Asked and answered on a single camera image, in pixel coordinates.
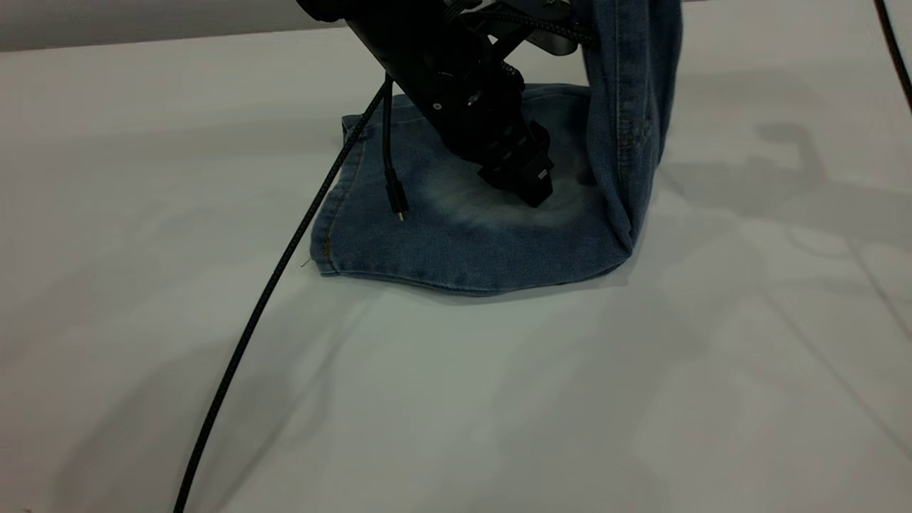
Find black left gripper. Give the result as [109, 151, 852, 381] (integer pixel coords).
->
[427, 43, 555, 209]

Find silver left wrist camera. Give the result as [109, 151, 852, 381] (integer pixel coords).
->
[527, 27, 579, 56]

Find long black braided cable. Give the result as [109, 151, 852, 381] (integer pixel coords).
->
[875, 0, 912, 115]
[173, 75, 394, 513]

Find blue denim shorts with print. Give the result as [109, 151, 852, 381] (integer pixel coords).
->
[311, 0, 685, 296]

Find black dangling USB cable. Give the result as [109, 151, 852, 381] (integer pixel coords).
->
[383, 75, 409, 222]

